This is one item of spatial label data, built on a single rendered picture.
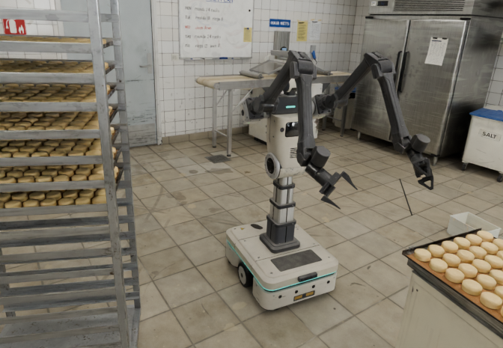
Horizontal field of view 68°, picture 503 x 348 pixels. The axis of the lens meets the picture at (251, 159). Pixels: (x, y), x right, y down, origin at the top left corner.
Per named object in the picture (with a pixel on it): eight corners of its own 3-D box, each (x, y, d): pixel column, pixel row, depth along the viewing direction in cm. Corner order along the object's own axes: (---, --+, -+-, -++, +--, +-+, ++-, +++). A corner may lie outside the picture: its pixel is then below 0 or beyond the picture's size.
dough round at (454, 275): (451, 271, 115) (453, 266, 114) (466, 281, 111) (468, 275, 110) (441, 275, 113) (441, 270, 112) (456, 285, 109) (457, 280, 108)
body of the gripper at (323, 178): (339, 174, 142) (325, 162, 145) (322, 194, 144) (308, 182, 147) (343, 176, 148) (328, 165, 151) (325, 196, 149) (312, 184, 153)
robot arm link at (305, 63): (311, 45, 163) (290, 42, 159) (318, 69, 157) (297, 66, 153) (269, 103, 199) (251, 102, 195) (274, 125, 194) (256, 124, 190)
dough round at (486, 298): (493, 297, 104) (495, 291, 104) (504, 310, 100) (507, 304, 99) (475, 296, 104) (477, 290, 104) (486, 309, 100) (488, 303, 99)
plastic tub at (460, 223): (496, 246, 300) (501, 228, 295) (477, 251, 292) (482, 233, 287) (463, 227, 326) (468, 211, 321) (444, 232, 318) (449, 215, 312)
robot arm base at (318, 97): (314, 95, 222) (318, 114, 221) (321, 90, 215) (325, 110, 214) (325, 94, 226) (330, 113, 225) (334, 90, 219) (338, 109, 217)
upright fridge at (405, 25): (470, 158, 509) (512, -6, 439) (432, 169, 461) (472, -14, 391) (385, 132, 617) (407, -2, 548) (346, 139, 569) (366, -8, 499)
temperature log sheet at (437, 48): (442, 65, 434) (448, 37, 423) (441, 65, 432) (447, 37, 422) (425, 63, 451) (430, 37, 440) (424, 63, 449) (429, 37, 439)
